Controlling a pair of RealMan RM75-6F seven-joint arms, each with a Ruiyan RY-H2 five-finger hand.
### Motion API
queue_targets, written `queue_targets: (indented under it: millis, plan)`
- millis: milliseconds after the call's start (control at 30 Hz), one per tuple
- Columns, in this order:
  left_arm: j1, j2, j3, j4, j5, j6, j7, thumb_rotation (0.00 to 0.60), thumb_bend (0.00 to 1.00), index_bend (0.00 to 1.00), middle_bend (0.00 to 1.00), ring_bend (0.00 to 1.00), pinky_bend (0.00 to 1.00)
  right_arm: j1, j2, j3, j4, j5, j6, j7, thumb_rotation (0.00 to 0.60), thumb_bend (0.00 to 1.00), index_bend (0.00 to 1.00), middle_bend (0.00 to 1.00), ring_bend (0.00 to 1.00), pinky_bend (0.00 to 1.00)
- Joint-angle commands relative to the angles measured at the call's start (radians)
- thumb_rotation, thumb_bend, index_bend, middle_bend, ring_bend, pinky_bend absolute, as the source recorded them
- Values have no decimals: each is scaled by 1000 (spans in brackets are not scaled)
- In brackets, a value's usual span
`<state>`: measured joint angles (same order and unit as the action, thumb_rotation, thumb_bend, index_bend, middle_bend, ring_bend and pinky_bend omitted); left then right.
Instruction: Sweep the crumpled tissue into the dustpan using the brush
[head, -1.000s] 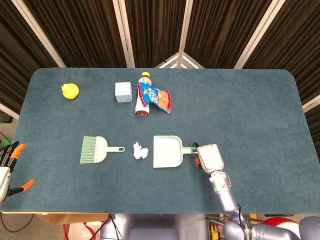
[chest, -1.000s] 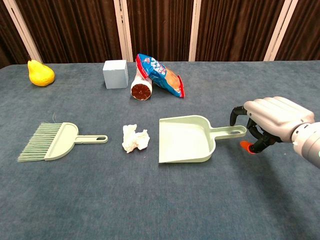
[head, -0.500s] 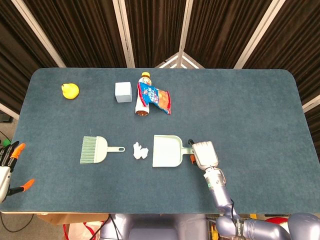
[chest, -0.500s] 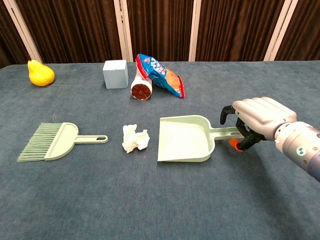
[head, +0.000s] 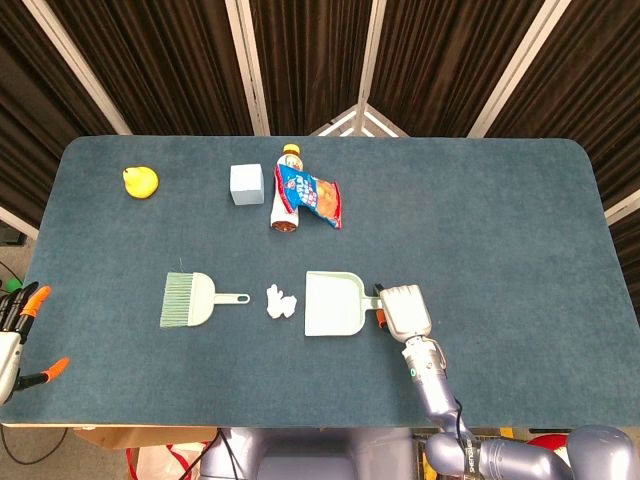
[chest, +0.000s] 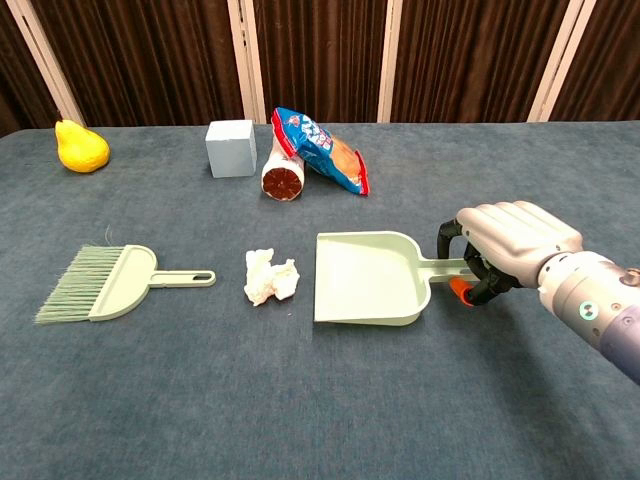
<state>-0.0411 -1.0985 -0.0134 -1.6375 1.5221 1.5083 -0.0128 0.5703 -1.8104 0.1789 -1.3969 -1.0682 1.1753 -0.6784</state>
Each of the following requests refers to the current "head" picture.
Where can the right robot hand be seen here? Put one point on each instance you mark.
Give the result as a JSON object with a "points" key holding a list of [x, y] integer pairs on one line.
{"points": [[407, 312]]}

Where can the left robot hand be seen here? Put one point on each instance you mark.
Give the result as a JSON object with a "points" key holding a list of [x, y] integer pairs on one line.
{"points": [[7, 360]]}

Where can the green plastic dustpan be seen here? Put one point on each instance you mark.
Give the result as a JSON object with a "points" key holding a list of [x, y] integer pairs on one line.
{"points": [[330, 305]]}

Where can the white paper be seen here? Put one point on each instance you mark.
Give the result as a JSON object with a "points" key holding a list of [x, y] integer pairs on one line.
{"points": [[277, 305]]}

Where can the green hand broom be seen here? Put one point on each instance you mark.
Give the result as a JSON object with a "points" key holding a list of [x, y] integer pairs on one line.
{"points": [[200, 300]]}

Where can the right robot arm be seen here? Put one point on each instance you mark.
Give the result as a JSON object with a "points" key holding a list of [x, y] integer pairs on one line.
{"points": [[435, 390]]}

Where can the green ball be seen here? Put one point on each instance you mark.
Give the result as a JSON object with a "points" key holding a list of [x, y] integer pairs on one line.
{"points": [[12, 285]]}

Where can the black box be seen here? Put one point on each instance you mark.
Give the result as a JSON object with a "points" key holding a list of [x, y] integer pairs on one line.
{"points": [[10, 236]]}

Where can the blue felt table mat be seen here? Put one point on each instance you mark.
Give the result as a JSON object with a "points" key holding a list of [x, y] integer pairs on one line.
{"points": [[500, 225]]}

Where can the brown cardboard box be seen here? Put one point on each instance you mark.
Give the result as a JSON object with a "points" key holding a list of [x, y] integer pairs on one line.
{"points": [[125, 437]]}

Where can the yellow item in cart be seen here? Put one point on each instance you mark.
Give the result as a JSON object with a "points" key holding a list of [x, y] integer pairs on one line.
{"points": [[427, 465]]}

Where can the white bottle with yellow cap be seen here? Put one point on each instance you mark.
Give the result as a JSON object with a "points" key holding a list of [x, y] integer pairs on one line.
{"points": [[286, 217]]}

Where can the blue red snack bag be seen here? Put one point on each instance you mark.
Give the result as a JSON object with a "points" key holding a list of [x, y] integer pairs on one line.
{"points": [[307, 192]]}

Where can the grey robot torso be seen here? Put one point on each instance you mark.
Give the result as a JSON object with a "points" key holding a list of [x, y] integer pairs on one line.
{"points": [[300, 450]]}

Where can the red white bag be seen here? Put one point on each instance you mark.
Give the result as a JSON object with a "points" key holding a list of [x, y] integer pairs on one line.
{"points": [[155, 462]]}

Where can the red ball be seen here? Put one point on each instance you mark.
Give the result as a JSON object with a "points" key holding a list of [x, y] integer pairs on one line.
{"points": [[547, 441]]}

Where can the light blue cube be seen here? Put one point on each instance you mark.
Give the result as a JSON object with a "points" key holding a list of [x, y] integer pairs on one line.
{"points": [[246, 185]]}

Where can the yellow pear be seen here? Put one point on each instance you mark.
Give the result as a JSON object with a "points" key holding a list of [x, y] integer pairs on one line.
{"points": [[141, 184]]}

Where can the brown curtain panel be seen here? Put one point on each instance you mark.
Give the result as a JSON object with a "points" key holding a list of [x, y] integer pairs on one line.
{"points": [[440, 65], [600, 100], [310, 60], [30, 100], [165, 65]]}

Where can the white partition base rail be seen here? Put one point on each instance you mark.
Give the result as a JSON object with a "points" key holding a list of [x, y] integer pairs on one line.
{"points": [[17, 222], [622, 207]]}

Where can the white partition foot frame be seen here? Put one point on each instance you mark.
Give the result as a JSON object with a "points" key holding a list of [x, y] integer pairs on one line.
{"points": [[385, 124]]}

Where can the white partition post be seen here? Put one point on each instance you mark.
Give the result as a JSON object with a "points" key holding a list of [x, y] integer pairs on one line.
{"points": [[520, 65], [372, 50], [249, 65], [77, 65]]}

